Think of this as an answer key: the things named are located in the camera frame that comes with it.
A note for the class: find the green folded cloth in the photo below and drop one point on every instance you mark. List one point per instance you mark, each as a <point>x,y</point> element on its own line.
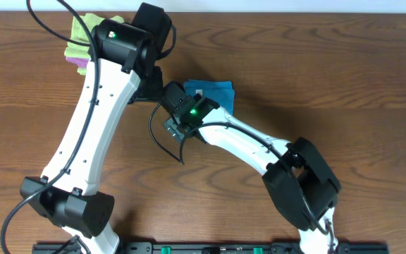
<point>78,35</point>
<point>82,70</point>

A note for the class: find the bottom green folded cloth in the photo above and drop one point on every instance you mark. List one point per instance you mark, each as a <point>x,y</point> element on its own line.
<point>82,70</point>

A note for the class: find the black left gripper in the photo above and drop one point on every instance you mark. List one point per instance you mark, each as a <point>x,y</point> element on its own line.
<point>152,86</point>

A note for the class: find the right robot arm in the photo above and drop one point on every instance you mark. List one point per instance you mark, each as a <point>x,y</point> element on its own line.
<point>300,183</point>

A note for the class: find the top green folded cloth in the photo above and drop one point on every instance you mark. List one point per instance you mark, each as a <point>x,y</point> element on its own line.
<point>78,35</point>

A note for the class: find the blue microfiber cloth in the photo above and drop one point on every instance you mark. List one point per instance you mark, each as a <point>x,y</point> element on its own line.
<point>221,92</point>

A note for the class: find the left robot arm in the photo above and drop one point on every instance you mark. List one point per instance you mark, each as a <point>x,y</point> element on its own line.
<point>122,58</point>

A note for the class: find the purple folded cloth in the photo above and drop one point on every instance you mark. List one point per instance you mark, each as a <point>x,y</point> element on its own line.
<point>79,62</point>

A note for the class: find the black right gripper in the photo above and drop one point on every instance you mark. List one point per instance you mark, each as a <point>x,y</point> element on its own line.
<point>171,128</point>

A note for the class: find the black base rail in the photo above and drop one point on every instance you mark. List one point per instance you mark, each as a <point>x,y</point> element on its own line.
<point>274,248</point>

